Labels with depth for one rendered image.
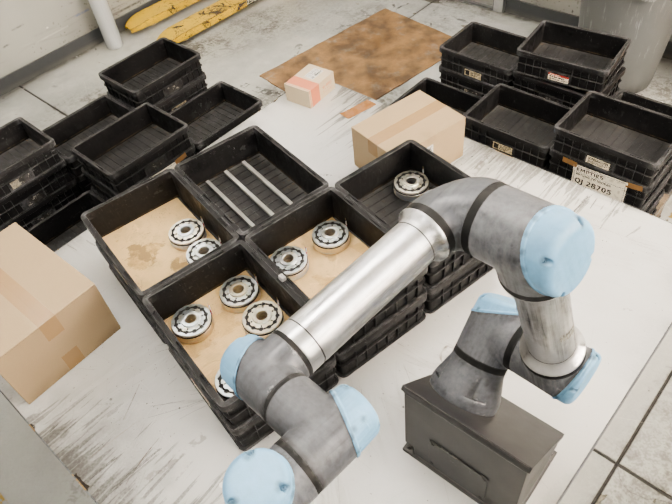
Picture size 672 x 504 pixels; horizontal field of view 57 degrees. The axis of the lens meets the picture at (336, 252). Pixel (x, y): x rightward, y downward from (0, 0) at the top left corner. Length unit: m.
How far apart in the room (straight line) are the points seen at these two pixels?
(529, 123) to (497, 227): 2.05
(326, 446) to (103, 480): 1.00
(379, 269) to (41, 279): 1.16
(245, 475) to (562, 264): 0.48
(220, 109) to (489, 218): 2.38
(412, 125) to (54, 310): 1.19
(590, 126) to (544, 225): 1.90
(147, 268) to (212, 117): 1.42
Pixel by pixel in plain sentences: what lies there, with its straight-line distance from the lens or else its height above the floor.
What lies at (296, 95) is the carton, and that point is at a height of 0.74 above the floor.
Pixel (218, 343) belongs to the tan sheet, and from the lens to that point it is 1.58.
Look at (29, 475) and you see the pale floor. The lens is 2.63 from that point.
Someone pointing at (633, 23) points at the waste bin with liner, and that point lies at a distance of 3.57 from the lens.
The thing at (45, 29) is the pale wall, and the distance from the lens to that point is 4.70.
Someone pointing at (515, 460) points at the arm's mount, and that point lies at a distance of 1.22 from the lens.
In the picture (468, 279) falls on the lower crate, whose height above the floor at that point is 0.73.
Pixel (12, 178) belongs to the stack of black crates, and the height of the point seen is 0.54.
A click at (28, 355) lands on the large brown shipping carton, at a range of 1.75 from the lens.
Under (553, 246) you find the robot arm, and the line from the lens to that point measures 0.84.
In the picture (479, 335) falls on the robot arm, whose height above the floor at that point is 1.04.
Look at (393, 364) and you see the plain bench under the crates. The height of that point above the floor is 0.70.
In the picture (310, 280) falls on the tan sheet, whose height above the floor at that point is 0.83.
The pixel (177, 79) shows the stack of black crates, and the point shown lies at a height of 0.53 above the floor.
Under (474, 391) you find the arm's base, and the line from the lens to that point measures 1.31.
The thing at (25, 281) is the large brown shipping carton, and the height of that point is 0.90.
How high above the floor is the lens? 2.09
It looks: 48 degrees down
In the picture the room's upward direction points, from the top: 8 degrees counter-clockwise
